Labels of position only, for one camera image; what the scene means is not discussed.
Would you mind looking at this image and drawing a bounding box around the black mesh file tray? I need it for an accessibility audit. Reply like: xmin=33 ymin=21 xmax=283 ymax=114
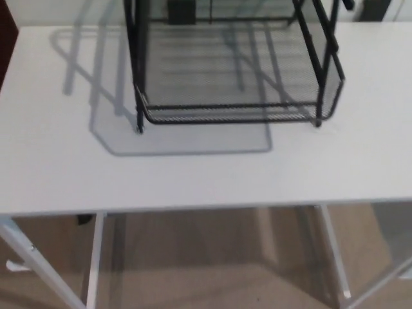
xmin=134 ymin=14 xmax=346 ymax=125

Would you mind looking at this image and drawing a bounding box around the small black square box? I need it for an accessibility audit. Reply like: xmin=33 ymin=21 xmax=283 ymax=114
xmin=167 ymin=0 xmax=198 ymax=26

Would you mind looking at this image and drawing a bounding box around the dark maroon panel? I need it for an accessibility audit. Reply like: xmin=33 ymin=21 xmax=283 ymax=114
xmin=0 ymin=0 xmax=21 ymax=88

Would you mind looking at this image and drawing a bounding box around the black metal tray rack frame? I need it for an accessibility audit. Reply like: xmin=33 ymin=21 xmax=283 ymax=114
xmin=124 ymin=0 xmax=355 ymax=135

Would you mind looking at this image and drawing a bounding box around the white left desk leg frame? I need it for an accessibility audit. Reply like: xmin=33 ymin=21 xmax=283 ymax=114
xmin=0 ymin=212 xmax=108 ymax=309

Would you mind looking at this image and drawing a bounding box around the white desk leg frame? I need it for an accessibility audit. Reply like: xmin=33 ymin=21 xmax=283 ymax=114
xmin=0 ymin=212 xmax=108 ymax=309
xmin=317 ymin=205 xmax=412 ymax=309

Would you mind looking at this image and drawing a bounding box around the white right desk leg frame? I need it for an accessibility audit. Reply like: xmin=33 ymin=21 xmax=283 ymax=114
xmin=317 ymin=205 xmax=412 ymax=309

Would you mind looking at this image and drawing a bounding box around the black rectangular wall fixture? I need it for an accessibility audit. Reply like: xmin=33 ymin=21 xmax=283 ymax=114
xmin=356 ymin=0 xmax=395 ymax=22

